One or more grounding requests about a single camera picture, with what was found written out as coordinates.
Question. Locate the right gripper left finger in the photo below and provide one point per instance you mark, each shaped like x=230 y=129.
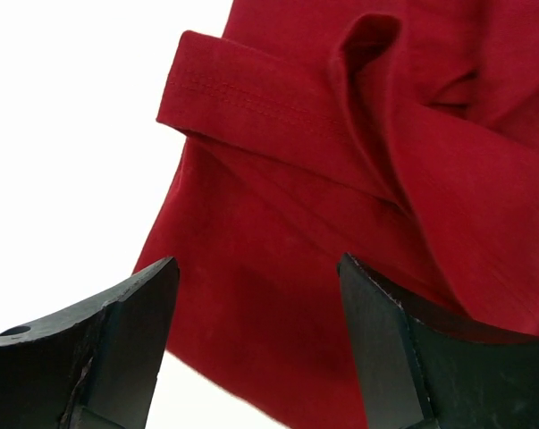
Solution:
x=93 y=364

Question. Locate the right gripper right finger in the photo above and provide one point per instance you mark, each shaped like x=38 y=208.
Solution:
x=421 y=366

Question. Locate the dark red t shirt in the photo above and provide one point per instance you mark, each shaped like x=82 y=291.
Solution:
x=403 y=132

